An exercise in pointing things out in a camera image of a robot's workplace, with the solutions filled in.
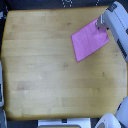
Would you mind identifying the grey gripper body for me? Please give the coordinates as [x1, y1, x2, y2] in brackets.
[95, 17, 106, 29]

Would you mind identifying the pink cloth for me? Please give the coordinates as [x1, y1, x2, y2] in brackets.
[71, 20, 109, 62]

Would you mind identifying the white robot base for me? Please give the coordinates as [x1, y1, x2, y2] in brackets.
[94, 97, 128, 128]

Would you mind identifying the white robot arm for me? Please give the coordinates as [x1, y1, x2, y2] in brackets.
[95, 1, 128, 63]

